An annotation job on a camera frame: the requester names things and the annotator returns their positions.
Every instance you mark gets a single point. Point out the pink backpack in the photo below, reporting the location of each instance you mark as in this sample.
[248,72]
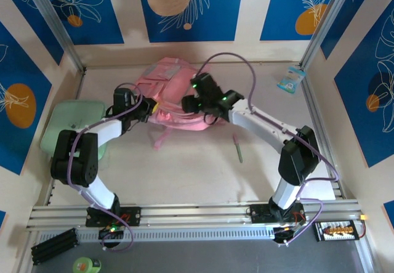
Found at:
[178,86]

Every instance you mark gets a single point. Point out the pink and green pen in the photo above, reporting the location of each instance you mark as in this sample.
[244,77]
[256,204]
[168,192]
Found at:
[238,149]

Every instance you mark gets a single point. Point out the light blue tissue pack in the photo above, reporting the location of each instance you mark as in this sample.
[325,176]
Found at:
[291,80]

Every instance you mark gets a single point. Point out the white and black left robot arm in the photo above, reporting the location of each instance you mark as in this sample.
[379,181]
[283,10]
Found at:
[77,159]

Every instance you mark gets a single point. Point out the mint green zip pouch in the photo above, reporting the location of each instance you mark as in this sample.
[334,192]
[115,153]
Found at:
[61,122]

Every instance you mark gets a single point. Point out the small black circuit board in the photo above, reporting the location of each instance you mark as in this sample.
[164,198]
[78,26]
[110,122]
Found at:
[110,232]
[286,233]

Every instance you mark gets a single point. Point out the black ribbed metal block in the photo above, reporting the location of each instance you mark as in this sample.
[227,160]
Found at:
[53,246]

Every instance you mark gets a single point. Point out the green tape roll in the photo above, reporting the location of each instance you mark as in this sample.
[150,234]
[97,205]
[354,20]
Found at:
[86,265]

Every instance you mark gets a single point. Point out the black board with orange connectors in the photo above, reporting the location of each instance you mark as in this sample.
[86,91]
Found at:
[335,231]

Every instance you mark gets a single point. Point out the yellow power connector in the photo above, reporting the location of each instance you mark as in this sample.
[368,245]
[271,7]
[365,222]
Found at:
[364,217]

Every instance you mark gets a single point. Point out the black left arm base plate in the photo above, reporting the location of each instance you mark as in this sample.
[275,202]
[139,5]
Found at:
[132,216]

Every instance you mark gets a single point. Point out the long aluminium mounting rail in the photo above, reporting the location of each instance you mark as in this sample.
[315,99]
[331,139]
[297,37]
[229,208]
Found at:
[200,214]

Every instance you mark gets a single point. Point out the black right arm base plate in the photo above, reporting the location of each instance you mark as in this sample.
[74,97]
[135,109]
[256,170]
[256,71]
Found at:
[258,214]

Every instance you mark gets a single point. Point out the aluminium frame post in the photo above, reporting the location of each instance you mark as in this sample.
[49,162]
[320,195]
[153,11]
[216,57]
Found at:
[326,23]
[55,23]

